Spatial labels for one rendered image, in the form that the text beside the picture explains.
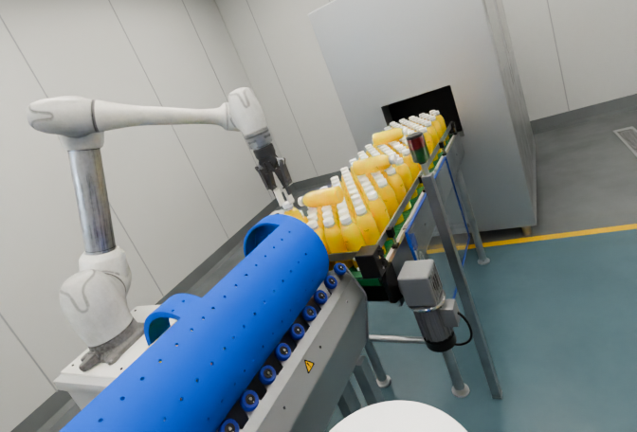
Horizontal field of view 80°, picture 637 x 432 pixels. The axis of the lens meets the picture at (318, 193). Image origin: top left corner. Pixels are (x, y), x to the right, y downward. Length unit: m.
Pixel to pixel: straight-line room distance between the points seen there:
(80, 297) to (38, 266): 2.36
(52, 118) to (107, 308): 0.60
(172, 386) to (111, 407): 0.10
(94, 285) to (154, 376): 0.64
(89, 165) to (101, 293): 0.44
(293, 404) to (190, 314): 0.37
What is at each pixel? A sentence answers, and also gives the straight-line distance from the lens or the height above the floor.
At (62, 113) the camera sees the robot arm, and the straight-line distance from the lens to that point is 1.36.
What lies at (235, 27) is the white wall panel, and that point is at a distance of 6.25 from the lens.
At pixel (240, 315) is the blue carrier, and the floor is 1.15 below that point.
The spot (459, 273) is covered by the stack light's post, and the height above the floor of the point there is 0.67.
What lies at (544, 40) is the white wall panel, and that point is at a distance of 5.22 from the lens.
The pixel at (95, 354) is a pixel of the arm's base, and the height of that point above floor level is 1.04.
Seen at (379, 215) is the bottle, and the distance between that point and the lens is 1.48.
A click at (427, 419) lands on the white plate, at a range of 0.71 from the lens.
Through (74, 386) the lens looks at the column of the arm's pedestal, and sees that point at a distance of 1.54.
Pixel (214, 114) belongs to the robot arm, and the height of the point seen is 1.59.
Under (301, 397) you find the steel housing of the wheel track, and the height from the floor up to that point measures 0.85.
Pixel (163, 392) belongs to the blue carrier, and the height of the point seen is 1.16.
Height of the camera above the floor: 1.57
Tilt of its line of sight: 16 degrees down
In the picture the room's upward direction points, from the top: 22 degrees counter-clockwise
